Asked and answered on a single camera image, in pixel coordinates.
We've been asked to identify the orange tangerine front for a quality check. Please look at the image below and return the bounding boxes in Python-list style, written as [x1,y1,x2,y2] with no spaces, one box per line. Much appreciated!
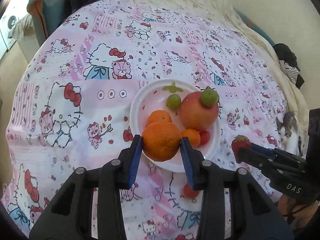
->
[142,121,181,162]

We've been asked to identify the white washing machine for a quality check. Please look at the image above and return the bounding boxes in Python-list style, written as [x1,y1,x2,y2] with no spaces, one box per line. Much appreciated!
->
[1,5,25,51]

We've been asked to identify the black clothes pile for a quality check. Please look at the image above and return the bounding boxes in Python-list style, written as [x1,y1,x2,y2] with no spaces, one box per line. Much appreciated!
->
[273,43,305,89]

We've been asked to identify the pink Hello Kitty bedsheet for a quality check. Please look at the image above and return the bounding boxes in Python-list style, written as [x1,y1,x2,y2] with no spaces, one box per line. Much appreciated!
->
[1,0,295,236]

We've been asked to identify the pink strawberry ceramic bowl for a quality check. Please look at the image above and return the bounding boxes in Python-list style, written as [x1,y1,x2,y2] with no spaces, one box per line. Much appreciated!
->
[129,79,221,161]

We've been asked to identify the red apple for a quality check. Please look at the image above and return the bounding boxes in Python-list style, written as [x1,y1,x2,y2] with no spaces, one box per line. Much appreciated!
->
[178,91,219,132]

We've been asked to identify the striped garment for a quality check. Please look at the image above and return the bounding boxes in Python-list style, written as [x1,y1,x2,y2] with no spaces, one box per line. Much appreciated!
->
[279,60,299,85]

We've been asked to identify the green lime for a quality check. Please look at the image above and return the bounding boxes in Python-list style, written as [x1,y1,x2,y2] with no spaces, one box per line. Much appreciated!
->
[200,89,219,108]
[166,94,181,111]

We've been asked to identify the person's right hand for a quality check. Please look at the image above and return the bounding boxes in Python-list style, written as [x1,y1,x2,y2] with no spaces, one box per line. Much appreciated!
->
[277,194,319,230]

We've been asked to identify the small red fruit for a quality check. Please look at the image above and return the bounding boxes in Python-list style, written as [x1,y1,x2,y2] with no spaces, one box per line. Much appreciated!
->
[182,184,200,200]

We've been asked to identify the small red tomato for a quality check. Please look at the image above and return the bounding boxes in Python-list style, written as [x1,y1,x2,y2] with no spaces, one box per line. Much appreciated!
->
[199,130,210,146]

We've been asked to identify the red strawberry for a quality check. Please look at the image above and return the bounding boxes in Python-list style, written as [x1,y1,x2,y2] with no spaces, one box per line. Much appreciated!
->
[231,135,251,164]

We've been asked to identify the grey white cat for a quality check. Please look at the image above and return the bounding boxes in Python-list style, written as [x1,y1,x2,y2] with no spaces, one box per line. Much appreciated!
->
[276,112,303,157]

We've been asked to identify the orange tangerine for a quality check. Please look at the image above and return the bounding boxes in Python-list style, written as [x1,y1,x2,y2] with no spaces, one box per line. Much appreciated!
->
[181,129,201,148]
[146,110,172,126]
[142,121,181,162]

